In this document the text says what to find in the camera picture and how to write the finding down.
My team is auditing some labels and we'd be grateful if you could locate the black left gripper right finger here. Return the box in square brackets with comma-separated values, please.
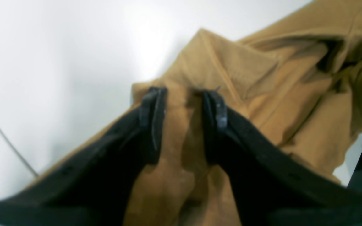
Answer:
[202, 91, 362, 226]

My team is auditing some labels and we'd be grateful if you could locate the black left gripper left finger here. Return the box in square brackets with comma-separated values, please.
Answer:
[0, 87, 167, 226]

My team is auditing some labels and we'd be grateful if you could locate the brown t-shirt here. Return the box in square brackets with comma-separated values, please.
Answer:
[123, 0, 362, 226]

